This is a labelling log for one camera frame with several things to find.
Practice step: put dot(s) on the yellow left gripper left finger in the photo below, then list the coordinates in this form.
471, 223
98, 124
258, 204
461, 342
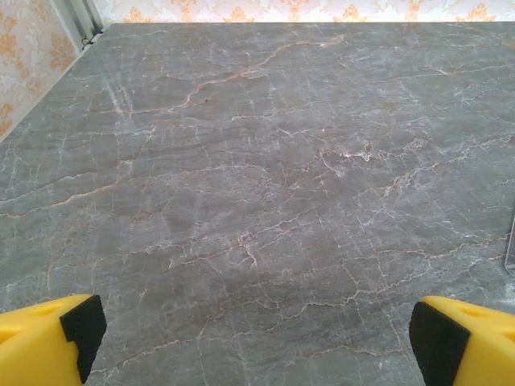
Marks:
32, 342

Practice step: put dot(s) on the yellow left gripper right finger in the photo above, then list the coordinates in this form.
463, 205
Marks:
483, 346

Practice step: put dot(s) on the red box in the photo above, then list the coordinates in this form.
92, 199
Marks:
511, 241

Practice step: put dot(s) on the aluminium frame post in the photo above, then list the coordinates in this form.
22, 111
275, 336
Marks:
80, 24

